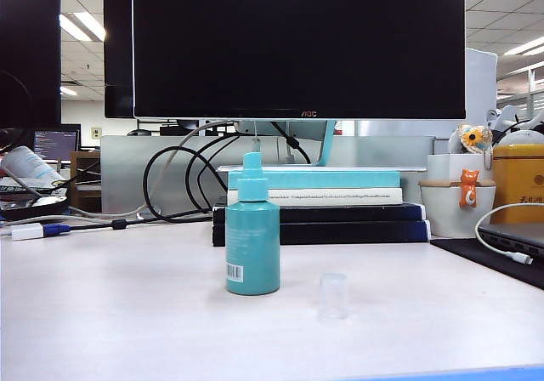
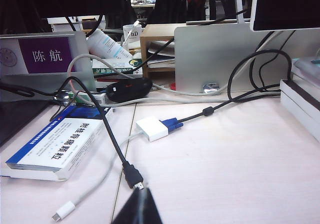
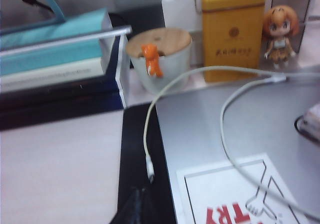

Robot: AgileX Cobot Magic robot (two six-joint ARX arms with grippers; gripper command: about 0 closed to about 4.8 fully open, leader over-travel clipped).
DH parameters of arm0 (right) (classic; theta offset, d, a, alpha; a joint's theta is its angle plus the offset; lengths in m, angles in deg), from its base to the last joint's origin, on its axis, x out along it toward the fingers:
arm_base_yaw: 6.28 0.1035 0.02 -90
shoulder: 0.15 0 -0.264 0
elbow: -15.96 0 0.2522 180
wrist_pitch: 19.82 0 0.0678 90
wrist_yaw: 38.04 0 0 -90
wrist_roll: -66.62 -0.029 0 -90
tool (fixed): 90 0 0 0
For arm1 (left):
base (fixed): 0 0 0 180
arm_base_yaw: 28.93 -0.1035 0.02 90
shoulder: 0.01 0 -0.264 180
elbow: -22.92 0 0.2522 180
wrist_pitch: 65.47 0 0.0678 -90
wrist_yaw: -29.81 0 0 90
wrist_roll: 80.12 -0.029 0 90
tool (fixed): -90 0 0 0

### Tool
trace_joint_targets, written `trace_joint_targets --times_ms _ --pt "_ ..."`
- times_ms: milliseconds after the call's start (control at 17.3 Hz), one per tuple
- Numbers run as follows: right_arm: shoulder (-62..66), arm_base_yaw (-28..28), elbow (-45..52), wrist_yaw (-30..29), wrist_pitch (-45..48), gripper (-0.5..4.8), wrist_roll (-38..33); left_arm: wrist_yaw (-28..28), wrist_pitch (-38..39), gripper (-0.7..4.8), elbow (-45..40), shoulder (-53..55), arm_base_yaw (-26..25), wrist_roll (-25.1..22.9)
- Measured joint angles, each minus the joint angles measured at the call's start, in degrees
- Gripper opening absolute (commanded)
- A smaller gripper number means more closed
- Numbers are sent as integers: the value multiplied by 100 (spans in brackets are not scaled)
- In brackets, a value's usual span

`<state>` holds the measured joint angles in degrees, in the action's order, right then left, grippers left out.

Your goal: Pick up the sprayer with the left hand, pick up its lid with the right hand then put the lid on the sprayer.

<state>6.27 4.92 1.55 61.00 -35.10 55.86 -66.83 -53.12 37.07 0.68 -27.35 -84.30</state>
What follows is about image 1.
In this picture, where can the teal spray bottle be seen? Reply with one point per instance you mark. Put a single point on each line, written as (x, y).
(253, 245)

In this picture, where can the clear plastic lid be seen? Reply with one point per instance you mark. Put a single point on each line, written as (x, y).
(335, 298)

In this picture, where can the teal white monitor stand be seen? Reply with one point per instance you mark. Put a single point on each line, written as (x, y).
(327, 143)

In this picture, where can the white book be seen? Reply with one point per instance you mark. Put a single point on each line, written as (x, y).
(340, 196)

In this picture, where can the black AOC monitor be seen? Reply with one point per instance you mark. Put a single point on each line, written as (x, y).
(297, 45)

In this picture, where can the wooden box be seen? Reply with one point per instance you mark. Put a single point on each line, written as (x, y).
(85, 177)

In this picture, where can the black slim monitor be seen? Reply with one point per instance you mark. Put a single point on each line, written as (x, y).
(118, 58)

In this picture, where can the orange cat figurine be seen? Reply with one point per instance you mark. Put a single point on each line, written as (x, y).
(468, 189)

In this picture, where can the sunflower plush toy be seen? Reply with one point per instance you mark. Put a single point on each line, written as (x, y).
(472, 136)

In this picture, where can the laptop screen showing code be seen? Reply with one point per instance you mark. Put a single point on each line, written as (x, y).
(55, 143)

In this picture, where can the white panel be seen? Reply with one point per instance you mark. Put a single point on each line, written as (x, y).
(480, 83)

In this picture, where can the black desk mat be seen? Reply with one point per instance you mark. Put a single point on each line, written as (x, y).
(489, 257)

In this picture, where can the white printed tube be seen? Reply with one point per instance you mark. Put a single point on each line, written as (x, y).
(30, 164)

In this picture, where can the white desk toy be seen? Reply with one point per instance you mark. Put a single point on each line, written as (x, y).
(508, 115)

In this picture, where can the yellow tin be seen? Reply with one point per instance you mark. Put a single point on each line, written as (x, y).
(520, 177)

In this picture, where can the black tray with clutter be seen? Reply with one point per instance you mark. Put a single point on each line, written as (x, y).
(25, 208)

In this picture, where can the white adapter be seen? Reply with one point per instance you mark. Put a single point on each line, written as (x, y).
(26, 232)

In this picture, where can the black matte monitor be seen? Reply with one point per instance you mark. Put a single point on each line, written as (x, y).
(30, 53)

